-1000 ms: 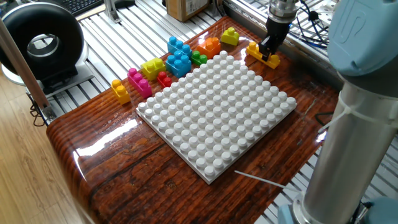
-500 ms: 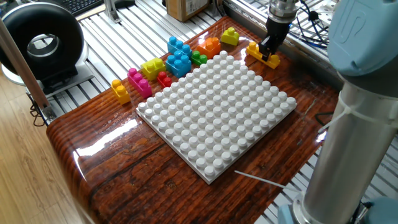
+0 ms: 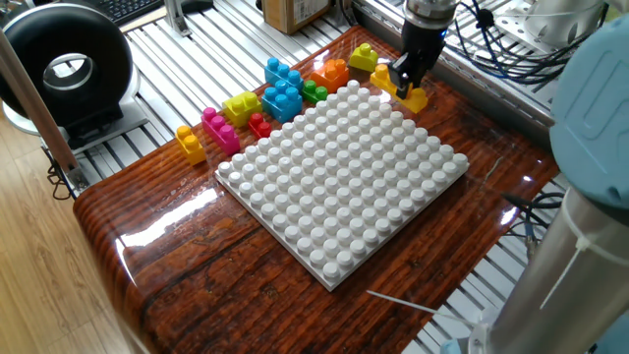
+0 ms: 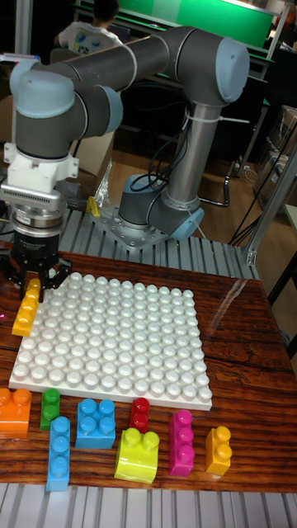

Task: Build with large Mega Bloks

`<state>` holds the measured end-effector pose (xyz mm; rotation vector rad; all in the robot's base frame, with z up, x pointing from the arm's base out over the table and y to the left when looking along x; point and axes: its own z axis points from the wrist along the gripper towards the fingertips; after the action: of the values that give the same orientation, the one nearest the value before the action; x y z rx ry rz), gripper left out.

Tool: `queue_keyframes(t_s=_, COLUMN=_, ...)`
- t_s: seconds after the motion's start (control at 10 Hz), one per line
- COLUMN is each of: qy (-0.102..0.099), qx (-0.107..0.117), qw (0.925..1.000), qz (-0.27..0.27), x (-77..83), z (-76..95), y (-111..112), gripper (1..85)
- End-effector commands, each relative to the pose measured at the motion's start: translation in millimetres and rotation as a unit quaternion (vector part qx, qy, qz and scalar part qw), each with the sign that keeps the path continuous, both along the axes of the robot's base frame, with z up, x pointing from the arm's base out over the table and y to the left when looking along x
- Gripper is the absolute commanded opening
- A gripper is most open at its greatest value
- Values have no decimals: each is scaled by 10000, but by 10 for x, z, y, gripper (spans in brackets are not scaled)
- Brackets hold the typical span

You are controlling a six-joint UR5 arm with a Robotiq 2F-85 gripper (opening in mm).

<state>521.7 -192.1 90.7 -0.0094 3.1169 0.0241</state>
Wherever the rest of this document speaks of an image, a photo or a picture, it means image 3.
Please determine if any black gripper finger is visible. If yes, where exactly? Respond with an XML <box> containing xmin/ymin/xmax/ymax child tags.
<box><xmin>414</xmin><ymin>66</ymin><xmax>434</xmax><ymax>91</ymax></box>
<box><xmin>388</xmin><ymin>54</ymin><xmax>416</xmax><ymax>100</ymax></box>

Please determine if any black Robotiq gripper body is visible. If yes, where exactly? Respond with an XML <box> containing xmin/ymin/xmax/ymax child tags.
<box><xmin>399</xmin><ymin>20</ymin><xmax>446</xmax><ymax>76</ymax></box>

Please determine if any yellow four-stud long block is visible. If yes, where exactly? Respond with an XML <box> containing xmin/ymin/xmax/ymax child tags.
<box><xmin>370</xmin><ymin>63</ymin><xmax>429</xmax><ymax>115</ymax></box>

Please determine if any lime single-stud small block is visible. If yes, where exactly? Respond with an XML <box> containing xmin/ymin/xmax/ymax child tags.
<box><xmin>348</xmin><ymin>42</ymin><xmax>380</xmax><ymax>74</ymax></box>

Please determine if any orange four-stud block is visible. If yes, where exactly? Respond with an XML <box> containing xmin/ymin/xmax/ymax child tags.
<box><xmin>310</xmin><ymin>58</ymin><xmax>351</xmax><ymax>94</ymax></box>

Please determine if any green two-stud block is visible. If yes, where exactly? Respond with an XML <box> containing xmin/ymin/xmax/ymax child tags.
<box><xmin>301</xmin><ymin>80</ymin><xmax>329</xmax><ymax>105</ymax></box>

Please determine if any blue three-stud long block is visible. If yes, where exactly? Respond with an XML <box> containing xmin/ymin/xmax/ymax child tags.
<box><xmin>263</xmin><ymin>57</ymin><xmax>305</xmax><ymax>89</ymax></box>

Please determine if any blue four-stud square block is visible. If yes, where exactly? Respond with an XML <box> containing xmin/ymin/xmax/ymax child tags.
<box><xmin>260</xmin><ymin>79</ymin><xmax>304</xmax><ymax>124</ymax></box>

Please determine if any labelled cardboard box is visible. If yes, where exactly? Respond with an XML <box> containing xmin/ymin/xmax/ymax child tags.
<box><xmin>261</xmin><ymin>0</ymin><xmax>331</xmax><ymax>35</ymax></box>

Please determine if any white studded baseplate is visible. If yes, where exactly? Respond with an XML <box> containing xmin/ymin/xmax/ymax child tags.
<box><xmin>214</xmin><ymin>79</ymin><xmax>471</xmax><ymax>292</ymax></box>

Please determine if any white round device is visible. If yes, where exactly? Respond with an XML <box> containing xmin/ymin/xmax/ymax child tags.
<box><xmin>493</xmin><ymin>0</ymin><xmax>606</xmax><ymax>55</ymax></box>

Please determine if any red two-stud block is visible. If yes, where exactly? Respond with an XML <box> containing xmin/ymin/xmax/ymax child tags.
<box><xmin>247</xmin><ymin>112</ymin><xmax>273</xmax><ymax>140</ymax></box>

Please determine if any lime curved two-stud block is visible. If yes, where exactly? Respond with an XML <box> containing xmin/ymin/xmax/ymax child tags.
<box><xmin>221</xmin><ymin>90</ymin><xmax>264</xmax><ymax>129</ymax></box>

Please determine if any pink three-stud block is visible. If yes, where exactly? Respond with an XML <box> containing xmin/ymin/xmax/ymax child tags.
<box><xmin>200</xmin><ymin>106</ymin><xmax>242</xmax><ymax>156</ymax></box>

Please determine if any yellow two-stud block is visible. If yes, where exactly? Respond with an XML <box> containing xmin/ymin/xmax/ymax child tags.
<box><xmin>175</xmin><ymin>124</ymin><xmax>208</xmax><ymax>167</ymax></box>

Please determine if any white zip tie on tube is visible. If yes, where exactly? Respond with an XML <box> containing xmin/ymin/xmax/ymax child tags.
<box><xmin>539</xmin><ymin>196</ymin><xmax>629</xmax><ymax>311</ymax></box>

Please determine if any glossy wood-grain board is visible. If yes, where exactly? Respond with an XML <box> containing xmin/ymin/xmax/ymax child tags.
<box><xmin>72</xmin><ymin>25</ymin><xmax>561</xmax><ymax>354</ymax></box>

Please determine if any black keyboard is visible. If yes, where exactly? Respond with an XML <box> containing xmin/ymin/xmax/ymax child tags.
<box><xmin>87</xmin><ymin>0</ymin><xmax>166</xmax><ymax>26</ymax></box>

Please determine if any black cable bundle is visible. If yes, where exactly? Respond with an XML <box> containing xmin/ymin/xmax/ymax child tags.
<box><xmin>441</xmin><ymin>0</ymin><xmax>610</xmax><ymax>88</ymax></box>

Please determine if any black cable with connector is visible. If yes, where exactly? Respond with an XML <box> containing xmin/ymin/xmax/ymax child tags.
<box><xmin>500</xmin><ymin>191</ymin><xmax>566</xmax><ymax>258</ymax></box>

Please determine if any upright aluminium bracket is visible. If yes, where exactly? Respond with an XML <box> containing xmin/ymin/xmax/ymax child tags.
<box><xmin>163</xmin><ymin>0</ymin><xmax>192</xmax><ymax>38</ymax></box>

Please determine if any thin black looped cable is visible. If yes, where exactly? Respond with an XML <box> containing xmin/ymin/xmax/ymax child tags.
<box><xmin>45</xmin><ymin>147</ymin><xmax>74</xmax><ymax>202</ymax></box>

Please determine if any slanted aluminium profile post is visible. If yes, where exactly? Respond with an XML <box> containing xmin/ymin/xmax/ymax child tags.
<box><xmin>0</xmin><ymin>29</ymin><xmax>90</xmax><ymax>192</ymax></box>

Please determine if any black ring-shaped device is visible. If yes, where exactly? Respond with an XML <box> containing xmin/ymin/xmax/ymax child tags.
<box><xmin>0</xmin><ymin>3</ymin><xmax>149</xmax><ymax>149</ymax></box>

